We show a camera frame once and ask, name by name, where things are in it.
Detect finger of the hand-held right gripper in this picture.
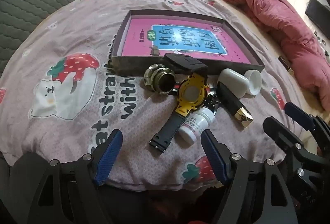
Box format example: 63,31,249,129
263,116,325,170
284,102,330,142

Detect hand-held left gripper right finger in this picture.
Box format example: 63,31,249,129
201,129,305,224

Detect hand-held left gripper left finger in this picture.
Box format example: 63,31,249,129
15,129,123,224

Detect white pill bottle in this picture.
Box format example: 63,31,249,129
179,108,216,144

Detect yellow black wristwatch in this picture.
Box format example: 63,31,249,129
149,53,210,154

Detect dark metal keychain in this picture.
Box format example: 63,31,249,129
206,86,221,114

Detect black gold lipstick tube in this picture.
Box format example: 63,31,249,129
216,81,254,129

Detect white earbud case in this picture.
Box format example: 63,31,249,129
217,69,250,99

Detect brass metal fitting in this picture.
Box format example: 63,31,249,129
144,63,177,95

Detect grey cardboard box tray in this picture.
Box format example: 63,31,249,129
111,9,265,77

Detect black printed box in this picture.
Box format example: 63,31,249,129
278,55,295,75

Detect pink duvet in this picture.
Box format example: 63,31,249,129
217,0,330,103

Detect black television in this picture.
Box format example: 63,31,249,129
305,0,330,40

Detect pink exercise book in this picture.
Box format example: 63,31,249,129
121,18,252,65

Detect strawberry printed pink blanket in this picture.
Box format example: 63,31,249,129
0,0,307,192

